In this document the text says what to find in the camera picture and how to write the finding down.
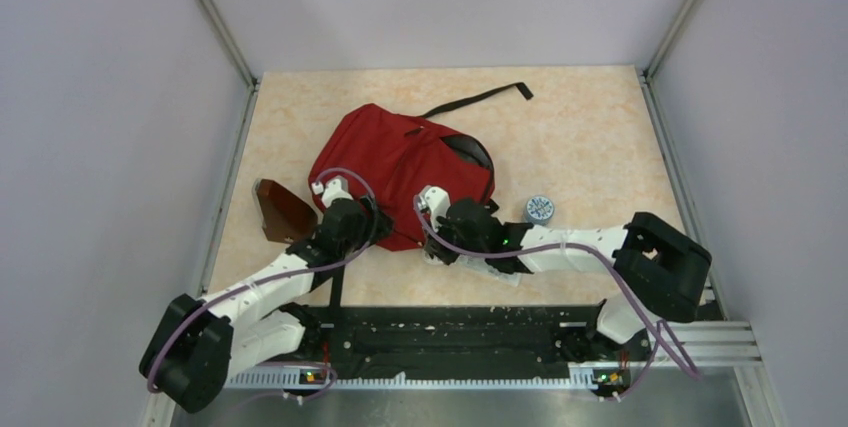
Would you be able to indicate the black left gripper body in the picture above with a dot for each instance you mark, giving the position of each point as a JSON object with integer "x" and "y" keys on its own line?
{"x": 352, "y": 242}

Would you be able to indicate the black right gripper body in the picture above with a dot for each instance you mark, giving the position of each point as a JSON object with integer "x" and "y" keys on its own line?
{"x": 446, "y": 228}

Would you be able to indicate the red student backpack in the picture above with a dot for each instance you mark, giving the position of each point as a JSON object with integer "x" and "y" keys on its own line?
{"x": 399, "y": 155}

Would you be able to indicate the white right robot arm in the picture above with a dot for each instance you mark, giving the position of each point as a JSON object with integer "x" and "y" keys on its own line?
{"x": 660, "y": 272}

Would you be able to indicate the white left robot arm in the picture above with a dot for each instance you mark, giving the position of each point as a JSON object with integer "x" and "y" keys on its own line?
{"x": 252, "y": 305}

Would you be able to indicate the clear plastic protractor packet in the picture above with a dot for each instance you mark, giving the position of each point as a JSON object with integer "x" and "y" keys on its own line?
{"x": 480, "y": 266}

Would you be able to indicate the brown leather case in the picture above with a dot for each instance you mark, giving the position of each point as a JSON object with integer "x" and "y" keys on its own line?
{"x": 285, "y": 217}

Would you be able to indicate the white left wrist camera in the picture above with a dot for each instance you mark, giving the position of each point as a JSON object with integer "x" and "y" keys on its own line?
{"x": 327, "y": 192}

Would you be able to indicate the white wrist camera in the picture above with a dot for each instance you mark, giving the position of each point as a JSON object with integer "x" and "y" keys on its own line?
{"x": 432, "y": 202}
{"x": 327, "y": 192}

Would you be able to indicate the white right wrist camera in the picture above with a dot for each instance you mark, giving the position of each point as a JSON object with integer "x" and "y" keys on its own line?
{"x": 432, "y": 202}

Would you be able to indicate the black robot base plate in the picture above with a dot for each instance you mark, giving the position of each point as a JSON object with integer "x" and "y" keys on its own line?
{"x": 466, "y": 345}

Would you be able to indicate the aluminium frame rail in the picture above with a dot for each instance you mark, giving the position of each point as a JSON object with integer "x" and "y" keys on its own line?
{"x": 700, "y": 345}

